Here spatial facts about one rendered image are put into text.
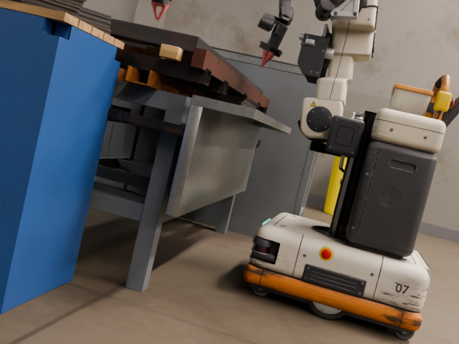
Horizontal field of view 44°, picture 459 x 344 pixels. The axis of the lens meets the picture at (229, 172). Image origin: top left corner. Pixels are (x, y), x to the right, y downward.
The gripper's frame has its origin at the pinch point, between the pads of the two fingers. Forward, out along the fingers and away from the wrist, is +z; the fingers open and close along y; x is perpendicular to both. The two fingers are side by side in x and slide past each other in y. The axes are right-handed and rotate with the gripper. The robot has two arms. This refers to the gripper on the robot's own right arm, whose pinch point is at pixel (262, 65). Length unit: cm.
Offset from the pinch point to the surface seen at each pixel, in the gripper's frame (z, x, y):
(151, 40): 15, -78, -23
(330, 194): 60, 320, 64
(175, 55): 16, -82, -11
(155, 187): 57, -73, -1
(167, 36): 11, -78, -18
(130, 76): 28, -80, -23
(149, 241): 75, -73, 5
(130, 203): 66, -72, -7
